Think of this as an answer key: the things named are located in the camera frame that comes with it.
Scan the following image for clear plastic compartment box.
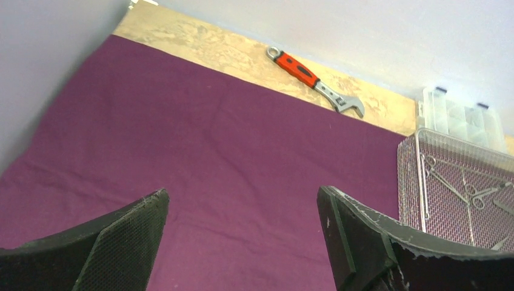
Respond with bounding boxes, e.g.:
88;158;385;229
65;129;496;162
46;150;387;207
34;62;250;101
415;87;508;153

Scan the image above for metal wire mesh tray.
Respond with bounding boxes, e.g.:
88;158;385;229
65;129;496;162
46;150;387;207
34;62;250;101
397;129;513;252

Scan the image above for steel hemostat clamp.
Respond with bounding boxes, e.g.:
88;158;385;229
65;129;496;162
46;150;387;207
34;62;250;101
421;154;469;205

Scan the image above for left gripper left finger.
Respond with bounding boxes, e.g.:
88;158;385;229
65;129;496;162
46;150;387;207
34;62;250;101
1;189;170;290

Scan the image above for purple cloth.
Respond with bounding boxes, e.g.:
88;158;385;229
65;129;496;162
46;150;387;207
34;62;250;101
1;36;402;290

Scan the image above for orange handled adjustable wrench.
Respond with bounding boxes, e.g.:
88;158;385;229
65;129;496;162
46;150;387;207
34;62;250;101
265;46;365;118

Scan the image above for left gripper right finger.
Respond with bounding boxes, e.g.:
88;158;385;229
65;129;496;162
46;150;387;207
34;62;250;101
317;186;513;290

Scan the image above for steel surgical scissors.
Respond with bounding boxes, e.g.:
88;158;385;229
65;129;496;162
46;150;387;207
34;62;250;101
464;181;513;210

